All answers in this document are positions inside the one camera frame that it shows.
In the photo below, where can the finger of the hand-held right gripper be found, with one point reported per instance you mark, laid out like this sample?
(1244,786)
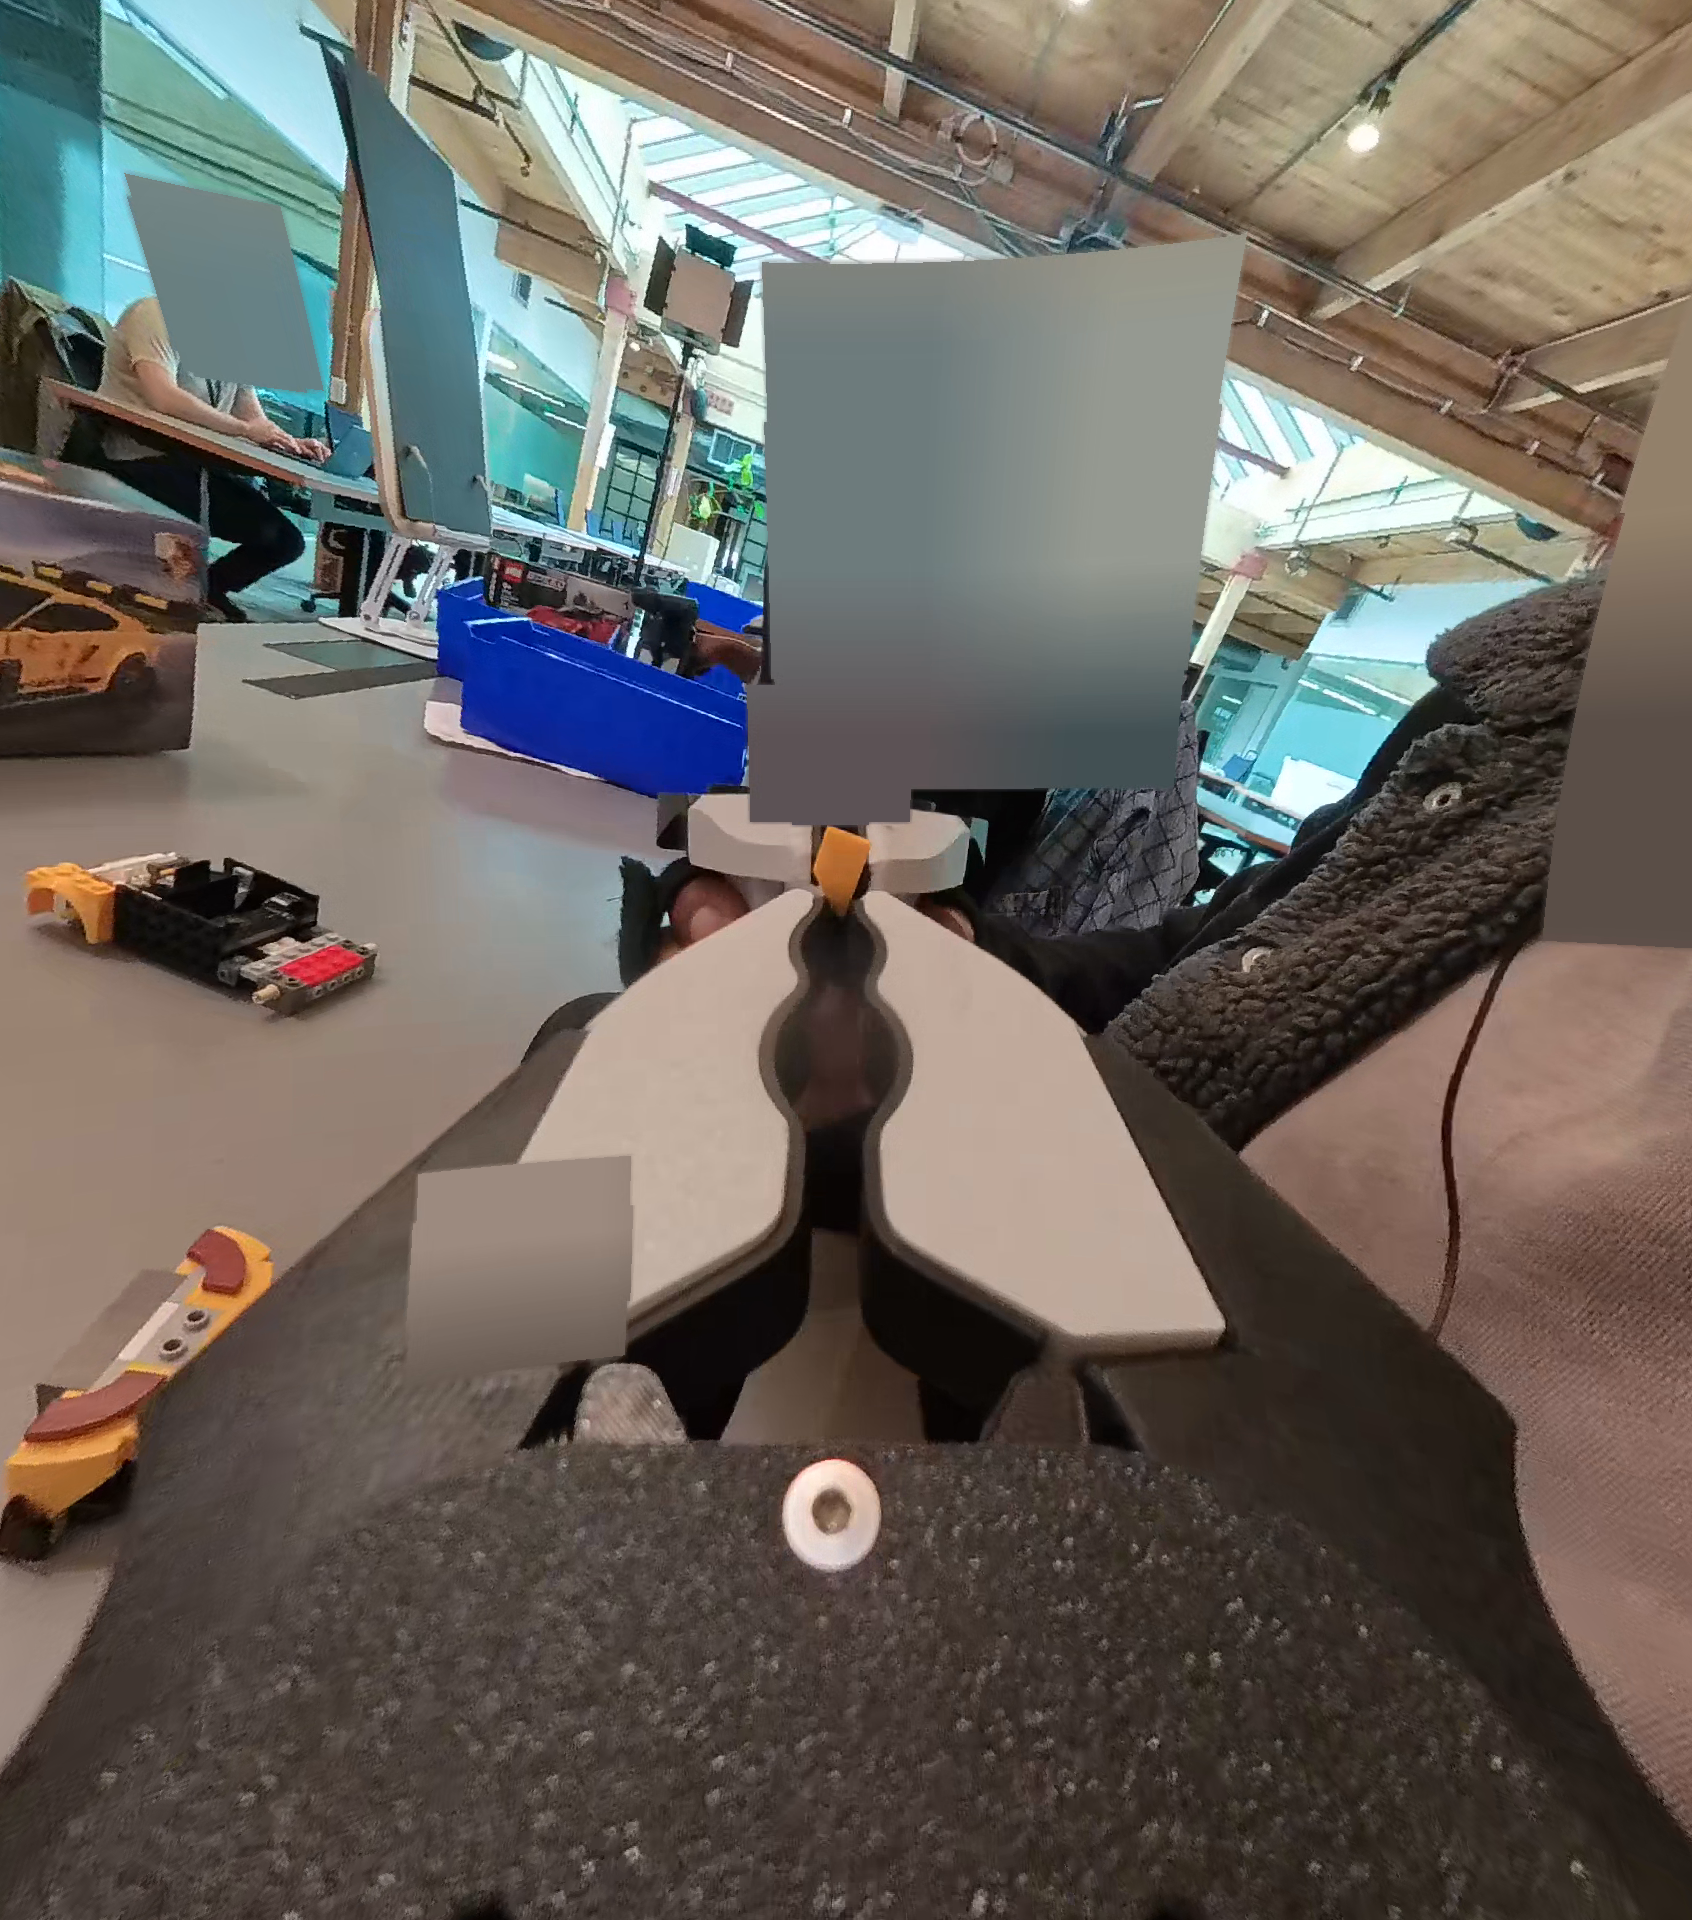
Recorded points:
(928,855)
(757,852)

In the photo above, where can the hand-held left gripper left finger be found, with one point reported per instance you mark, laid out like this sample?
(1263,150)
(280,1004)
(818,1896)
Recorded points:
(680,1111)

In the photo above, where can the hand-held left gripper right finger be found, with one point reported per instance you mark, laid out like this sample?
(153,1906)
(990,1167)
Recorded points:
(1040,1171)

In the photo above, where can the small orange lego slope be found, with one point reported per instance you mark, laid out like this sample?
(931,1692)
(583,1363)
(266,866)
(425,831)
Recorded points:
(840,866)

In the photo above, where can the orange lego wheel arch assembly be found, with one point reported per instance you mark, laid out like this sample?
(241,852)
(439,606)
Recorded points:
(127,1380)

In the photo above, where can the black lego car chassis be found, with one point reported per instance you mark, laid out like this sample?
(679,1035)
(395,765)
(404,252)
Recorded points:
(216,931)

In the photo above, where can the lego set box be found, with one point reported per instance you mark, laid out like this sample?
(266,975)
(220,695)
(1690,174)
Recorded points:
(36,645)

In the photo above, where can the person's right hand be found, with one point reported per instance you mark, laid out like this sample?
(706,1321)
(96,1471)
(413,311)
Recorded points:
(704,913)

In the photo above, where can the plaid shirt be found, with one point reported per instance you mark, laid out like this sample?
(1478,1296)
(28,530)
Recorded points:
(1117,855)

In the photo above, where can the blue plastic bin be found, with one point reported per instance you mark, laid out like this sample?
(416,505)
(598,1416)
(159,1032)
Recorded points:
(452,645)
(606,720)

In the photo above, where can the studio light panel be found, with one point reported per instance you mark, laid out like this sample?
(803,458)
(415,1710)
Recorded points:
(697,292)

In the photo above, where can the black tilted board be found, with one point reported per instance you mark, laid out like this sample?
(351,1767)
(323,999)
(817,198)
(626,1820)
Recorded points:
(410,300)

